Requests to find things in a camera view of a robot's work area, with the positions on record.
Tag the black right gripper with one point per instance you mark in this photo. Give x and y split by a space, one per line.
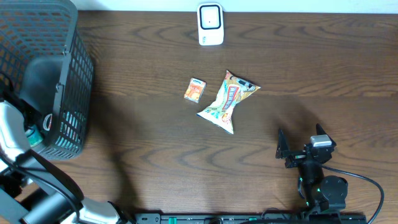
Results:
295 157

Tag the yellow snack bag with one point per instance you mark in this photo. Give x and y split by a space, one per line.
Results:
232 91

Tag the orange tissue pack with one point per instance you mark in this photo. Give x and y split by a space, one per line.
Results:
195 90

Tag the green tissue pack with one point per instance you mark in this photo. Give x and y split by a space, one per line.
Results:
33 135

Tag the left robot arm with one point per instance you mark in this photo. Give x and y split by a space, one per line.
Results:
33 190

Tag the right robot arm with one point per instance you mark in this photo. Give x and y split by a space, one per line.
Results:
323 194

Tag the dark grey plastic basket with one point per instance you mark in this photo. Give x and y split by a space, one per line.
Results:
45 61

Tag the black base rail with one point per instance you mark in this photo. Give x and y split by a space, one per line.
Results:
272 218

